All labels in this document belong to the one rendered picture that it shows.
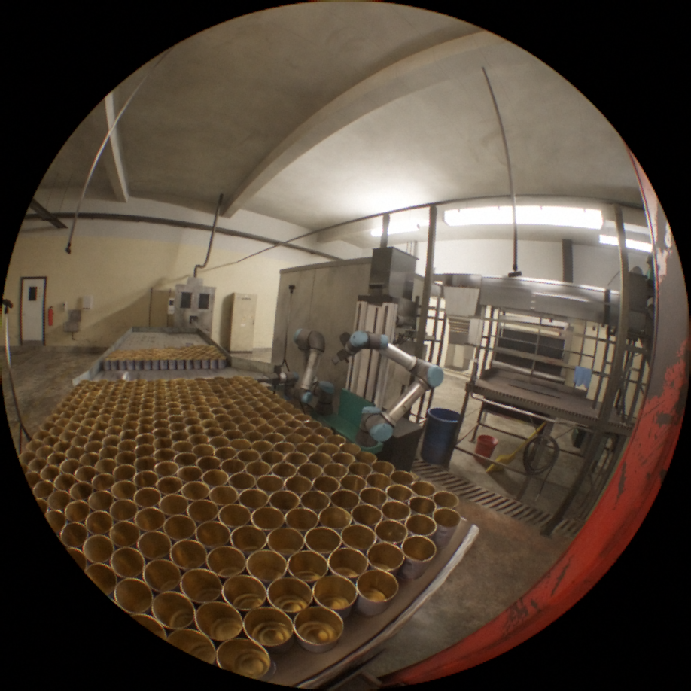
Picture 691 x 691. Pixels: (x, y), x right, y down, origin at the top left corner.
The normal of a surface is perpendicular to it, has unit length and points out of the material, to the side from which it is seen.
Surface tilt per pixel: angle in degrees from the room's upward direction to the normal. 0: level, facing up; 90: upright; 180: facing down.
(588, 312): 90
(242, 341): 90
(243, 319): 90
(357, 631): 2
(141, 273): 90
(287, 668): 2
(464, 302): 99
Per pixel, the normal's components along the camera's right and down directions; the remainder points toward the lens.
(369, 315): -0.79, -0.02
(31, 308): 0.67, 0.18
